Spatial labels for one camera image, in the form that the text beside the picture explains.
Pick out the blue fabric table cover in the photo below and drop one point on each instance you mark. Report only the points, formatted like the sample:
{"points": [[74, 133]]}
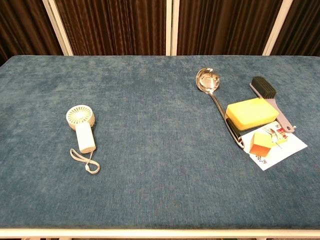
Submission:
{"points": [[160, 125]]}

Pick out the stainless steel ladle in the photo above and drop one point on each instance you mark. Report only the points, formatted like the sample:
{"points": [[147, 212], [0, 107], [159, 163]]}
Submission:
{"points": [[207, 78]]}

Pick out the yellow sponge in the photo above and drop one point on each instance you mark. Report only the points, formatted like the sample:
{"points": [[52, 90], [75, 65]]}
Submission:
{"points": [[250, 111]]}

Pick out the yellow and orange block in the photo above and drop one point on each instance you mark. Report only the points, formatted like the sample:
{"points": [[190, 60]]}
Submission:
{"points": [[261, 145]]}

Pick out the dark brown pleated curtain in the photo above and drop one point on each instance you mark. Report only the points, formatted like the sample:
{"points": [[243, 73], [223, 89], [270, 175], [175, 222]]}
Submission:
{"points": [[112, 25], [225, 25], [305, 25], [22, 25]]}

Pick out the grey brush with black bristles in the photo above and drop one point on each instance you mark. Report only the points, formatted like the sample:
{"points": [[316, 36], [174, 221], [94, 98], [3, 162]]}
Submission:
{"points": [[265, 88]]}

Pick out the white printed paper card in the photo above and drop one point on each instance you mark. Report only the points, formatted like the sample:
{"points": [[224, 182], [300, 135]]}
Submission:
{"points": [[287, 147]]}

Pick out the white partition frame post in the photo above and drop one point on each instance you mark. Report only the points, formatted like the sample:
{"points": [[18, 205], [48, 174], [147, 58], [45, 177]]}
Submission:
{"points": [[172, 25], [57, 27], [277, 25]]}

